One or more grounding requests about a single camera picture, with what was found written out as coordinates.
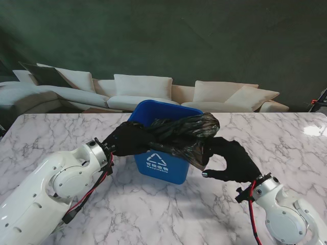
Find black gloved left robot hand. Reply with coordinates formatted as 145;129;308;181
102;121;156;158

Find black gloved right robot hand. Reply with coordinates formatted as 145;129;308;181
201;137;264;184

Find blue plastic recycling bin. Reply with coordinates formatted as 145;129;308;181
127;100;205;186

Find black plastic garbage bag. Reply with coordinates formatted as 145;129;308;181
132;112;220;173

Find white sofa back cushion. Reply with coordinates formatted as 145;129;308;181
113;73;173;99
12;69;39;84
37;63;92;92

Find beige sofa back cushion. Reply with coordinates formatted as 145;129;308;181
92;78;115;96

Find long white sofa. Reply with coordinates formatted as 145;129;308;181
0;69;174;114

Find dark grey cushion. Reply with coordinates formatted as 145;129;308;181
19;61;77;89

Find black tripod with orange clip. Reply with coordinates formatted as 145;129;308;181
305;88;327;113

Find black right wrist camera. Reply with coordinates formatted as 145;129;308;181
235;186;254;204

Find right arm red black cables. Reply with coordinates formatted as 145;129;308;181
249;180;263;245

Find arm red black cables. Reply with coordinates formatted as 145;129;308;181
249;180;263;245
61;150;114;225

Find left arm red black cables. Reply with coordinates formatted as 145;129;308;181
61;150;114;225

